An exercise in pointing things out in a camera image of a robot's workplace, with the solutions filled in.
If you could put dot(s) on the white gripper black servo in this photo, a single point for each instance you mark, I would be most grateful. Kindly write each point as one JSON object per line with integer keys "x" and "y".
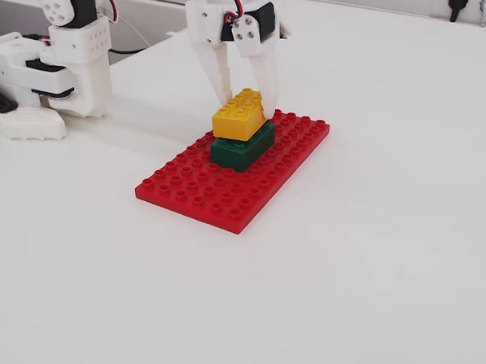
{"x": 204, "y": 24}

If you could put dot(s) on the yellow lego brick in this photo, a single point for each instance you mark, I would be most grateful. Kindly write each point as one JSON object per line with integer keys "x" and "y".
{"x": 236, "y": 127}

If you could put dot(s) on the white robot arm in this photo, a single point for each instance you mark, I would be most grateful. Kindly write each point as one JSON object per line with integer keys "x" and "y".
{"x": 82, "y": 68}

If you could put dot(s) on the green lego brick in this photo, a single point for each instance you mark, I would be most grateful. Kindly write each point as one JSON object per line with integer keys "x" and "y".
{"x": 237, "y": 158}

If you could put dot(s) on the red lego baseplate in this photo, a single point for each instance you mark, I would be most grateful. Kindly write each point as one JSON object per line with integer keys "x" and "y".
{"x": 197, "y": 200}

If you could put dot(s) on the white table clamp plate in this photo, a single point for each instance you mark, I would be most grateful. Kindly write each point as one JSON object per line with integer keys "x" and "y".
{"x": 28, "y": 124}

